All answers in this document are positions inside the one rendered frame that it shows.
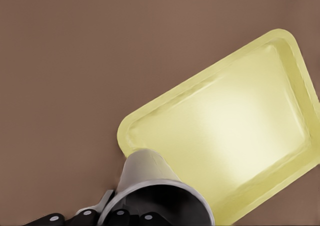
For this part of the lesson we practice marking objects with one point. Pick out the pale yellow rectangular tray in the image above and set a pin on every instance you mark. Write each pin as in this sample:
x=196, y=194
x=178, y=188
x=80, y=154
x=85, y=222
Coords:
x=230, y=125

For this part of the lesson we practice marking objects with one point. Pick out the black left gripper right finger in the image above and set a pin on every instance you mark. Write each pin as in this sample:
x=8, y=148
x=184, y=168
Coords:
x=125, y=219

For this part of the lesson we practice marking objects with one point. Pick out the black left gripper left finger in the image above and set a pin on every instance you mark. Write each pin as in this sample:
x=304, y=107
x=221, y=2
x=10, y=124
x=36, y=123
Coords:
x=75, y=219

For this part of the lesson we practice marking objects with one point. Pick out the white IKEA cup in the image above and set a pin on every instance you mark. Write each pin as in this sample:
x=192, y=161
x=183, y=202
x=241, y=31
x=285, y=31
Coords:
x=147, y=167

